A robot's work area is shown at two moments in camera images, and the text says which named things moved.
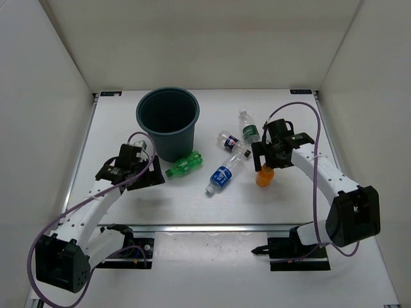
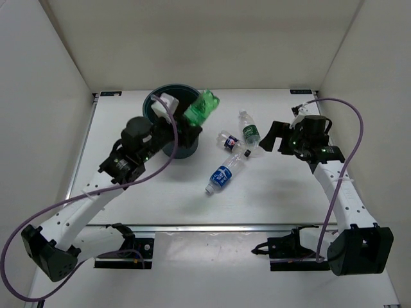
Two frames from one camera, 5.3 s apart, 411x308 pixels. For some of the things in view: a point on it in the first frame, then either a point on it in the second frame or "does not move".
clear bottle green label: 250,130 does not move
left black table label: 110,93 does not move
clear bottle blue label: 223,174 does not move
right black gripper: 262,149 to 279,129
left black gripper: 153,178 to 183,124
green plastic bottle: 193,160 to 197,111
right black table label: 301,92 does not move
